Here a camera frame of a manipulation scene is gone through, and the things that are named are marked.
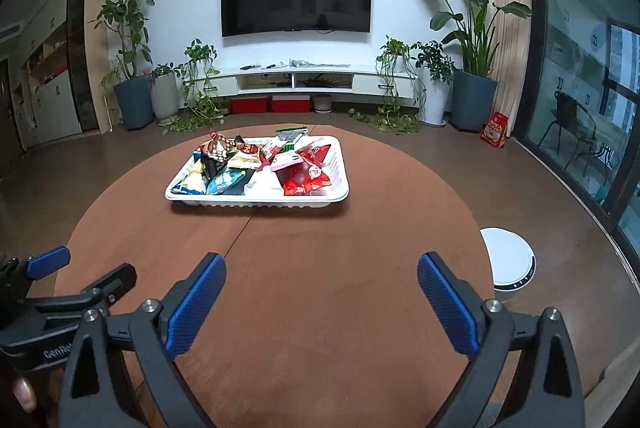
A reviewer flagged dark blue snack bag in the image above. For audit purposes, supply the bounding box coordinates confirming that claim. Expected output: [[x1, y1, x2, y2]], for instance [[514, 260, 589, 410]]
[[170, 159, 206, 195]]

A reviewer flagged light blue chips bag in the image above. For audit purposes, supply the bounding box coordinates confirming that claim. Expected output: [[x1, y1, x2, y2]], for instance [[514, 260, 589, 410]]
[[205, 168, 246, 195]]

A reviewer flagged black snack packet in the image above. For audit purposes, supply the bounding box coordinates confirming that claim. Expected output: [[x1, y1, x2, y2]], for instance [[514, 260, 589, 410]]
[[200, 148, 227, 180]]

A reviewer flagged white sachet packet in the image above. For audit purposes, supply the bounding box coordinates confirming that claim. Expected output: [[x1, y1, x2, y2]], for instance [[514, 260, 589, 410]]
[[243, 168, 284, 200]]

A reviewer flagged orange lollipop packet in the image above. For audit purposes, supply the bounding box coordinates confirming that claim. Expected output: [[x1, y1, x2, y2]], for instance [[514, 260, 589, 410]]
[[227, 151, 262, 170]]

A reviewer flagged beige red biscuit packet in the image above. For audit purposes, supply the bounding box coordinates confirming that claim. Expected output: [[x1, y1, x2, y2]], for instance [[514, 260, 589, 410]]
[[198, 132, 236, 162]]

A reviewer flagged red snack packet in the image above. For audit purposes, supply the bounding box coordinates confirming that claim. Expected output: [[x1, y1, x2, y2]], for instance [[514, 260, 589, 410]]
[[276, 143, 331, 196]]

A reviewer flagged pink white snack packet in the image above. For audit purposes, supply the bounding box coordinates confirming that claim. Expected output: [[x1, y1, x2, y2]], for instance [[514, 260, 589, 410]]
[[270, 151, 304, 172]]

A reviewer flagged clear bag of seeds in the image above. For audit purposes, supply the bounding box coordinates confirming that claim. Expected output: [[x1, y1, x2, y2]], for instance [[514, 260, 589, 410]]
[[276, 127, 308, 153]]

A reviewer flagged person left hand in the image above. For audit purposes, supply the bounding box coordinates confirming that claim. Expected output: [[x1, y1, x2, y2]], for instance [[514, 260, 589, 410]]
[[11, 377, 37, 414]]

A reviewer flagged white robot vacuum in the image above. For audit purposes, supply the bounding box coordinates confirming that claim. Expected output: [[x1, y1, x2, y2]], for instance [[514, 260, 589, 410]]
[[480, 228, 537, 295]]

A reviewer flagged white plastic tray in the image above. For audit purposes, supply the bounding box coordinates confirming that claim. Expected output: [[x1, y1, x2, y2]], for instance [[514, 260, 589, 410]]
[[165, 127, 349, 208]]

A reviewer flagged red paper bag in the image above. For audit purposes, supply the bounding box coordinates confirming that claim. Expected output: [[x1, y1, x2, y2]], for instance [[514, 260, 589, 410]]
[[480, 112, 509, 148]]

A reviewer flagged tall plant blue pot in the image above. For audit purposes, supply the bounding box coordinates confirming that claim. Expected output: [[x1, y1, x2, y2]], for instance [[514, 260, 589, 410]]
[[92, 0, 155, 131]]

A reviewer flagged plant in grey pot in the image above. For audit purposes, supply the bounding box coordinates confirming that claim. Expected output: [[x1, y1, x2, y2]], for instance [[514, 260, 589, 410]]
[[151, 63, 179, 125]]

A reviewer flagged large plant dark pot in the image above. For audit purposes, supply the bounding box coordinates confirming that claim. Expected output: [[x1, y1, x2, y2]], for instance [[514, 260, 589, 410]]
[[430, 0, 532, 132]]

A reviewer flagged red box left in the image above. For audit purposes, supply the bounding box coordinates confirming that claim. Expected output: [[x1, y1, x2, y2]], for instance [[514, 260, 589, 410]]
[[230, 94, 270, 114]]

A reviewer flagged red box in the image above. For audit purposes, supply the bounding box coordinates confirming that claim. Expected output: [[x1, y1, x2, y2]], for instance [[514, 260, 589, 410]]
[[270, 94, 312, 113], [230, 94, 270, 114]]

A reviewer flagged black balcony chair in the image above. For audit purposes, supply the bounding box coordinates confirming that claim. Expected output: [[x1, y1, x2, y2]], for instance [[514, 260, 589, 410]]
[[537, 90, 612, 178]]

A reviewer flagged red box right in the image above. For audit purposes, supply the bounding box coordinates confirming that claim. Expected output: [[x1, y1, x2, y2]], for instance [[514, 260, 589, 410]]
[[270, 94, 312, 113]]

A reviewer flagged trailing plant white pot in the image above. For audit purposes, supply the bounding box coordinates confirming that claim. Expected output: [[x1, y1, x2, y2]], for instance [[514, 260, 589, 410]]
[[347, 36, 454, 136]]

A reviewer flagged white tv cabinet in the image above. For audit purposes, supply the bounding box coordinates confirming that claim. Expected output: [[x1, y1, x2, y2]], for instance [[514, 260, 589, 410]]
[[198, 64, 416, 106]]

